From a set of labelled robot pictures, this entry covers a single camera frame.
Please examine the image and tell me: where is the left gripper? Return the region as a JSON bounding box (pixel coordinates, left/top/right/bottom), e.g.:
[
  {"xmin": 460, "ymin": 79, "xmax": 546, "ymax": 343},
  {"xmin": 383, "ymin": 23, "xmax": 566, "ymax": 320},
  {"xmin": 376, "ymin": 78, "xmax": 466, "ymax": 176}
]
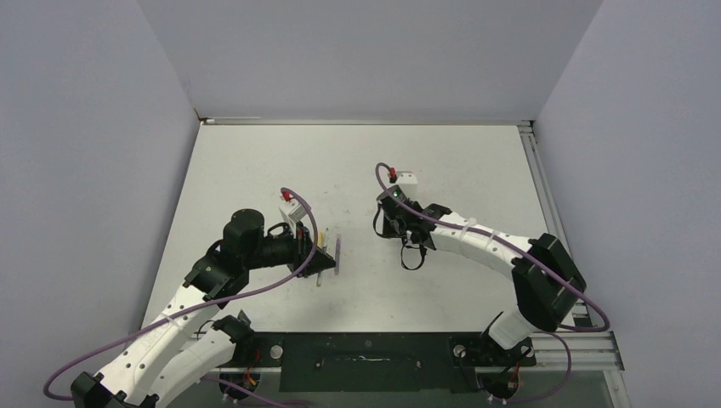
[{"xmin": 243, "ymin": 221, "xmax": 335, "ymax": 278}]

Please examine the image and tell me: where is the purple pen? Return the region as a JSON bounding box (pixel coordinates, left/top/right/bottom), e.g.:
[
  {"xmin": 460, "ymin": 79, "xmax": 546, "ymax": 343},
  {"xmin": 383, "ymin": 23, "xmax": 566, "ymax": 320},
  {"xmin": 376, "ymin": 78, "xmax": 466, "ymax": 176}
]
[{"xmin": 333, "ymin": 234, "xmax": 342, "ymax": 276}]

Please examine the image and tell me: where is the green pen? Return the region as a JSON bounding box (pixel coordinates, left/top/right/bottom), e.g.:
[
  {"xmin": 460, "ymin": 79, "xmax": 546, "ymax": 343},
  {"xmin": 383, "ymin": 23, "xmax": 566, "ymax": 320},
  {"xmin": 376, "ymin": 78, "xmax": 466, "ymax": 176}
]
[{"xmin": 315, "ymin": 228, "xmax": 330, "ymax": 288}]

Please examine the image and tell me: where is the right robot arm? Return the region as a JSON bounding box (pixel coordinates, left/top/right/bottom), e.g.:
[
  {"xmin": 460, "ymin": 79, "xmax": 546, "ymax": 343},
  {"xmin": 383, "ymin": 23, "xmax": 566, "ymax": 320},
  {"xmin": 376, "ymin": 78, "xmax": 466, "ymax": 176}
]
[{"xmin": 377, "ymin": 186, "xmax": 587, "ymax": 364}]

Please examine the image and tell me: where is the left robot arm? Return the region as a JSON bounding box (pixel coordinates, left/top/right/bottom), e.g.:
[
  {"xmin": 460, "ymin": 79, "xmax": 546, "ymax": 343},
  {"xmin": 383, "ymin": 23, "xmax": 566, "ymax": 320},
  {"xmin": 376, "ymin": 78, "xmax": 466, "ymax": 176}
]
[{"xmin": 71, "ymin": 209, "xmax": 336, "ymax": 407}]

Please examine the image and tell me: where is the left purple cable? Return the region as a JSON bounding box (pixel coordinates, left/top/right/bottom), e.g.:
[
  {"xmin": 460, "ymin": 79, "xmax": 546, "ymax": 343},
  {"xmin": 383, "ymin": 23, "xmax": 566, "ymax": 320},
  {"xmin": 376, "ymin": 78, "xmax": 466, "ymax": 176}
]
[{"xmin": 43, "ymin": 187, "xmax": 320, "ymax": 408}]

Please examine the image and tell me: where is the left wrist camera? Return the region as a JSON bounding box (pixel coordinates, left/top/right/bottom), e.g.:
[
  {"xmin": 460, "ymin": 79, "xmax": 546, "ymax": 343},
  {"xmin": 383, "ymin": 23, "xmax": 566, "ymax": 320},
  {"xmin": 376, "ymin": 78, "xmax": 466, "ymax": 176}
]
[{"xmin": 278, "ymin": 198, "xmax": 307, "ymax": 230}]

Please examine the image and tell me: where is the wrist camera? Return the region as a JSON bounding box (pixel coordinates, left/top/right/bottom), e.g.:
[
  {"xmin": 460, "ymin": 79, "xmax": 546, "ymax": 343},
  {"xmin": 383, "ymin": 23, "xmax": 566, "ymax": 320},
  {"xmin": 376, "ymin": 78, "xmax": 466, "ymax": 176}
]
[
  {"xmin": 278, "ymin": 198, "xmax": 307, "ymax": 230},
  {"xmin": 394, "ymin": 171, "xmax": 418, "ymax": 186}
]

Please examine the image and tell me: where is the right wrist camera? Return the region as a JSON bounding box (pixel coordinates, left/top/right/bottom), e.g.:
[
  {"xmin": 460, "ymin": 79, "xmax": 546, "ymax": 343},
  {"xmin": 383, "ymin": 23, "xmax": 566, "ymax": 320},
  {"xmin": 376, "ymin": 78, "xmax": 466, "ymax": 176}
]
[{"xmin": 394, "ymin": 171, "xmax": 418, "ymax": 186}]

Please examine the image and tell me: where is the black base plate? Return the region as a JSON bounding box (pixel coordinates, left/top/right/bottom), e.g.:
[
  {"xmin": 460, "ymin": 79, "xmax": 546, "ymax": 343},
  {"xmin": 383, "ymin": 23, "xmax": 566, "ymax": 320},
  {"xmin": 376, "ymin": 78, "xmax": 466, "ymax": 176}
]
[{"xmin": 219, "ymin": 331, "xmax": 536, "ymax": 394}]

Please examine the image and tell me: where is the aluminium frame rail back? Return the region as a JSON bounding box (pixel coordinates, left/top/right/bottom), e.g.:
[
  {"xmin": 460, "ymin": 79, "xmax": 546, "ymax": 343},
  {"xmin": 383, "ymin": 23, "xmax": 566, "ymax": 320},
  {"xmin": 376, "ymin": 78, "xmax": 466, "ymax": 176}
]
[{"xmin": 200, "ymin": 117, "xmax": 532, "ymax": 127}]

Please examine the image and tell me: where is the aluminium frame rail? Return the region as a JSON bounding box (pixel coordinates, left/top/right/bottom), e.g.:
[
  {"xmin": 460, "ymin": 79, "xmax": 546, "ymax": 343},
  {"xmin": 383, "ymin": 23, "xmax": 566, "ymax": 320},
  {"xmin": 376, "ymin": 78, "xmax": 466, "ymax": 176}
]
[
  {"xmin": 518, "ymin": 121, "xmax": 623, "ymax": 372},
  {"xmin": 200, "ymin": 117, "xmax": 532, "ymax": 127}
]

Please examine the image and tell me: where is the aluminium frame rail right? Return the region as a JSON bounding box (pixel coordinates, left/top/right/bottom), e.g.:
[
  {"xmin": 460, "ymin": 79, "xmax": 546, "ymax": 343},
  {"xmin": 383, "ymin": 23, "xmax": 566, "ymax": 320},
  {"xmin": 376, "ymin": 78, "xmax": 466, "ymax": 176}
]
[{"xmin": 518, "ymin": 121, "xmax": 623, "ymax": 372}]

